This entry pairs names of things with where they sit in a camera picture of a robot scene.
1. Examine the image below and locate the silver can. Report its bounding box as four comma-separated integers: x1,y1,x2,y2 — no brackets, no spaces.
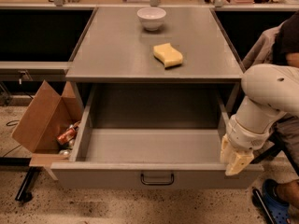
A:
59,149,72,156

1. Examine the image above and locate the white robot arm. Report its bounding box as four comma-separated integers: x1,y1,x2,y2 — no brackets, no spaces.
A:
221,63,299,175

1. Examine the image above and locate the black office chair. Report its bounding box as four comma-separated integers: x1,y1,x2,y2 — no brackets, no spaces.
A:
242,25,299,179

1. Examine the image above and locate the seated person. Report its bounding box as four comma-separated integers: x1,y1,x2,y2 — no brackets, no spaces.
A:
273,11,299,208

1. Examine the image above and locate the black desk leg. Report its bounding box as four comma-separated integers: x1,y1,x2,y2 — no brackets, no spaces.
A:
15,167,39,203

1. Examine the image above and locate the grey drawer cabinet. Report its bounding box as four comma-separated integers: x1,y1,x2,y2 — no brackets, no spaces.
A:
67,7,241,129

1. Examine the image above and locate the blue clog shoe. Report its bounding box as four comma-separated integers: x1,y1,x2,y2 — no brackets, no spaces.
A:
252,179,291,224

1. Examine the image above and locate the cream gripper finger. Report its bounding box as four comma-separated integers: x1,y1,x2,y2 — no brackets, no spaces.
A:
225,165,244,176

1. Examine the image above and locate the yellow sponge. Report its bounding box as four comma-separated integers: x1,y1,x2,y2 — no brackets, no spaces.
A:
153,43,183,68

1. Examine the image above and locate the white ceramic bowl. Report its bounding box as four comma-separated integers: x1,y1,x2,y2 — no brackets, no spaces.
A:
137,7,166,31

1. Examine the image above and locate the brown cardboard box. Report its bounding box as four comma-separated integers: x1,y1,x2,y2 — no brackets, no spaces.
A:
12,80,84,180

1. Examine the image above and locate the red snack packet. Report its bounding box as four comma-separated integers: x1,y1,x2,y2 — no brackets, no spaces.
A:
56,126,77,146

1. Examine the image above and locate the grey top drawer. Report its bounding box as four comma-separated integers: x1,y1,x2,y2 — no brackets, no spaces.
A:
51,84,263,189

